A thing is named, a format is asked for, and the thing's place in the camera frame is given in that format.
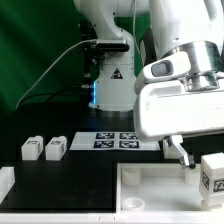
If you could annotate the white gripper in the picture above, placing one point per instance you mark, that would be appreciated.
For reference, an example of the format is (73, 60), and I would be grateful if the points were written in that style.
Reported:
(166, 109)

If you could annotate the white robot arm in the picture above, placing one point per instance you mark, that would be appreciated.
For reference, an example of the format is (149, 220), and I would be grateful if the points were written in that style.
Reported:
(157, 29)

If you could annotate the white front obstacle bar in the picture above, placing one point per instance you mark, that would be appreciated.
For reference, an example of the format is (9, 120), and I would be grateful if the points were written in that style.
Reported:
(124, 218)

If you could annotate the white marker sheet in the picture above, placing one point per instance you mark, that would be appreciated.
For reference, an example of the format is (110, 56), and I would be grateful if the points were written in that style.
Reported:
(111, 141)

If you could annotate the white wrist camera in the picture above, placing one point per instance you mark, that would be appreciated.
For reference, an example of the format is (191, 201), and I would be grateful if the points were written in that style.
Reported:
(169, 68)

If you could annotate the black camera on stand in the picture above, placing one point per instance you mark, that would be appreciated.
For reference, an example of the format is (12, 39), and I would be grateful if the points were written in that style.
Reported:
(107, 59)

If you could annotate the white left obstacle wall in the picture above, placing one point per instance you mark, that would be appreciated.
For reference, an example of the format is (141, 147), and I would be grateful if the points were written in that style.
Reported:
(7, 180)

